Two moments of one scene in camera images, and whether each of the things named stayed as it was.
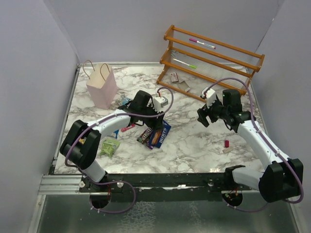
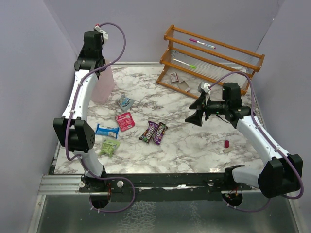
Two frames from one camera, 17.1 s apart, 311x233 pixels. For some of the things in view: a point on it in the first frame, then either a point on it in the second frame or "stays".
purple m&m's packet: x=147 y=142 → x=159 y=133
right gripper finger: x=201 y=112 → x=197 y=104
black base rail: x=155 y=188 stays
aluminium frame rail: x=61 y=185 stays
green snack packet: x=109 y=147 stays
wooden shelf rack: x=195 y=66 stays
